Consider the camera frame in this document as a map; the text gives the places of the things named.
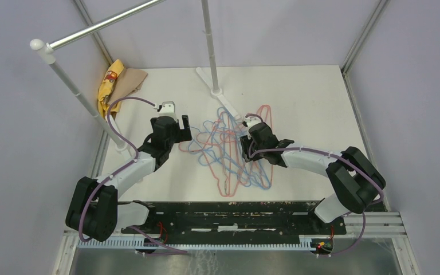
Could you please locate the white toothed cable duct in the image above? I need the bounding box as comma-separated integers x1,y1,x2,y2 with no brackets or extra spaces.
77,235,316,252

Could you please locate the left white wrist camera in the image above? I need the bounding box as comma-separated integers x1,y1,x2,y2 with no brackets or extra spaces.
158,101,176,117

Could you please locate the left white rack post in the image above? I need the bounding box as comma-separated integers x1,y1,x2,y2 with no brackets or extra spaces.
29,39,129,152

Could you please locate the white rack post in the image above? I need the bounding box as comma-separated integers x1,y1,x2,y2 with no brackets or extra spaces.
201,0,220,90
29,39,129,152

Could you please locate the rear white rack post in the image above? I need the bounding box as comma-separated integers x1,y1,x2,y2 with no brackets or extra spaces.
201,0,220,90

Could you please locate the silver horizontal rack rod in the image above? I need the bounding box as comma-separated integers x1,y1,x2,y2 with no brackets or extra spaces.
48,0,164,51

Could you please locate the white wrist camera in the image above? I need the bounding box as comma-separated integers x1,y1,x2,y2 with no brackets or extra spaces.
158,101,176,117
242,116,263,128

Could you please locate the beige cloth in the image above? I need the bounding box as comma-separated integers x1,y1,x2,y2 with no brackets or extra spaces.
107,68,148,105

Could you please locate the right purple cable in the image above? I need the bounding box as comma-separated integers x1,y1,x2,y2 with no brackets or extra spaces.
245,113,386,257

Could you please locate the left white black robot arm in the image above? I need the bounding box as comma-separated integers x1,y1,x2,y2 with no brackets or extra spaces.
65,115,192,242

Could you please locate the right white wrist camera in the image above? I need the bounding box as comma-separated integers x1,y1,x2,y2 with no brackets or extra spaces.
242,116,263,128

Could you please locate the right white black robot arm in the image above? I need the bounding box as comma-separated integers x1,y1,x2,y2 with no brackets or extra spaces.
240,120,386,234

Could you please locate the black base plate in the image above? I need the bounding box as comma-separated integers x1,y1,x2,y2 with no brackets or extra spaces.
138,201,347,245

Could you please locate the yellow patterned cloth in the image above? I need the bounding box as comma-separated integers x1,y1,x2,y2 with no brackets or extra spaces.
97,59,125,118

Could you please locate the blue wire hanger on table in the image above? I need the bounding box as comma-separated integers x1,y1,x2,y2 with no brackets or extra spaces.
191,107,273,190

